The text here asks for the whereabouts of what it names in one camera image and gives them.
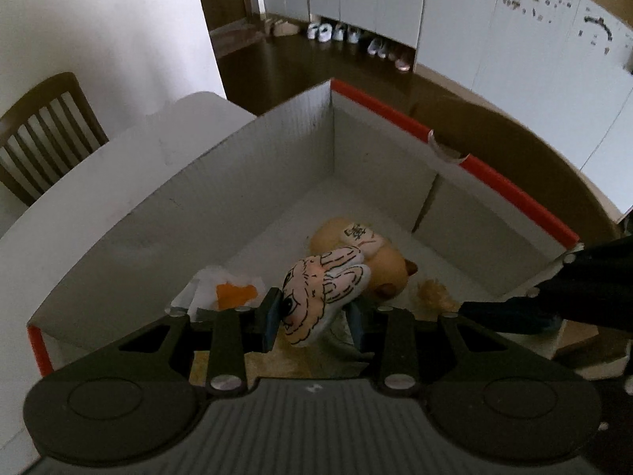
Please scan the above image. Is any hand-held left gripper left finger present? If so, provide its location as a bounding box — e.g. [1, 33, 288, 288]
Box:
[114, 287, 284, 398]

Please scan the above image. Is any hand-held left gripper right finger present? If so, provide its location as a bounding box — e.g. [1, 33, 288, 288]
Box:
[345, 301, 516, 398]

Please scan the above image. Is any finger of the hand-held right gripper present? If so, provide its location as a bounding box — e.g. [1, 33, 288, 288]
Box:
[458, 296, 563, 335]

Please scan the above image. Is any white plush toy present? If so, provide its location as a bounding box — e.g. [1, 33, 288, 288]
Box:
[279, 247, 373, 348]

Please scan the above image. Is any white plastic bag orange star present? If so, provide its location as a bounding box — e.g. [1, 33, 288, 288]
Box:
[171, 266, 263, 317]

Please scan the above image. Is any orange plush toy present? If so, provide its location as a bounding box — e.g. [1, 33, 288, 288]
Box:
[309, 215, 420, 302]

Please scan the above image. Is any red cardboard box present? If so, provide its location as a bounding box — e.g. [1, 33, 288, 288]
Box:
[26, 78, 585, 379]

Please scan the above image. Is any yellow fluffy toy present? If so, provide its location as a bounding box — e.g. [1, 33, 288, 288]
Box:
[417, 279, 460, 314]

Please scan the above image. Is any row of shoes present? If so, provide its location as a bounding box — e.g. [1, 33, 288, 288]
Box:
[305, 20, 413, 72]

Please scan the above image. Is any slatted wooden chair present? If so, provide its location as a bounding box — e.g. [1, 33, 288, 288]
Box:
[0, 72, 110, 207]

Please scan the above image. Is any white wall cabinet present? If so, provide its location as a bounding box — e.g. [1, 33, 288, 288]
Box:
[260, 0, 633, 221]

